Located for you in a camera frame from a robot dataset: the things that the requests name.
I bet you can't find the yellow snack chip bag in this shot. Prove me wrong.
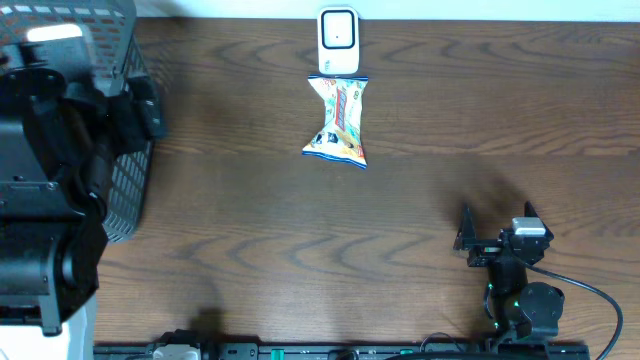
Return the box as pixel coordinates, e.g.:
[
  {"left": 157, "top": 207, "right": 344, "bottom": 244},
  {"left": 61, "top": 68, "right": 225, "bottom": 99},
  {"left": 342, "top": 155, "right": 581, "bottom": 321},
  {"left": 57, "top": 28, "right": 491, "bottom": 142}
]
[{"left": 302, "top": 75, "right": 368, "bottom": 169}]

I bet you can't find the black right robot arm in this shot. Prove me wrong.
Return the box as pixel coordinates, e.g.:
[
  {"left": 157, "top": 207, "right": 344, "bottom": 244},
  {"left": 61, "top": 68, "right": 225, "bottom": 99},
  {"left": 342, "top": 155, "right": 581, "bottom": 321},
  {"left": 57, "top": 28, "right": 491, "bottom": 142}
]
[{"left": 453, "top": 202, "right": 565, "bottom": 341}]

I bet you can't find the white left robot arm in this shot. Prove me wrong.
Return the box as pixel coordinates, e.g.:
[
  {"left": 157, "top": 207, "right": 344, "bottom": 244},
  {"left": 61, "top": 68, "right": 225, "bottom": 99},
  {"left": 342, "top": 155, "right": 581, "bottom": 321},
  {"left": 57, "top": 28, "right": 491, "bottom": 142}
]
[{"left": 1, "top": 36, "right": 166, "bottom": 359}]

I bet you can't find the white barcode scanner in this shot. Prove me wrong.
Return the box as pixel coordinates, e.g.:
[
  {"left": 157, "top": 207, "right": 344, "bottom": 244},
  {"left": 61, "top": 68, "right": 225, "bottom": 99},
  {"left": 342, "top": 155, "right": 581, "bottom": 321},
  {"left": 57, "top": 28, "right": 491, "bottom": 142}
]
[{"left": 317, "top": 6, "right": 360, "bottom": 75}]

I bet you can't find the grey plastic mesh basket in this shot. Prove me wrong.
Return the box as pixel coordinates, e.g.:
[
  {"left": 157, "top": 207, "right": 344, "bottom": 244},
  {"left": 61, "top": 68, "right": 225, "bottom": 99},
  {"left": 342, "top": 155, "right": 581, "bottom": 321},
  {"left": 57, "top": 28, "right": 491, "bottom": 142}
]
[{"left": 1, "top": 0, "right": 153, "bottom": 243}]

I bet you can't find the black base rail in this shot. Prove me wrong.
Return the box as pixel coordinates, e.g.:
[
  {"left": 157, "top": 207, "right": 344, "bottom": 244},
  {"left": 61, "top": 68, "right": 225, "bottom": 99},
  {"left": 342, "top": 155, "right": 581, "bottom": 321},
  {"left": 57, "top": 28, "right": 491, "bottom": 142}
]
[{"left": 93, "top": 330, "right": 590, "bottom": 360}]

